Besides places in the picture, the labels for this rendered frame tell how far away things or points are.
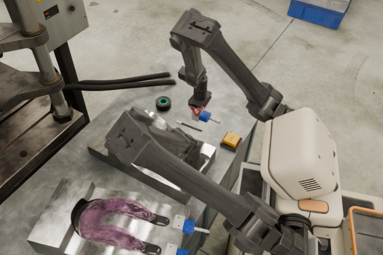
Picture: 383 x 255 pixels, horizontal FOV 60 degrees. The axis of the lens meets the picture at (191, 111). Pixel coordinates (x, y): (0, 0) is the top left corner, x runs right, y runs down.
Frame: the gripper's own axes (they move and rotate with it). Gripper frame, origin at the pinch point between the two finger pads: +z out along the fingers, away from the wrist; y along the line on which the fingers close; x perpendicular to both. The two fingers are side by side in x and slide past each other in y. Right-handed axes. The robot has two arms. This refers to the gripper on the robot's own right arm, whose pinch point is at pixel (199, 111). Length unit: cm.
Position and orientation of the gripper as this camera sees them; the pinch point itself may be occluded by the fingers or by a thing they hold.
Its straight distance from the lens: 147.6
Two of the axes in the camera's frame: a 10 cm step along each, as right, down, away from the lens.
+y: -5.0, 6.1, -6.1
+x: 8.6, 3.6, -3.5
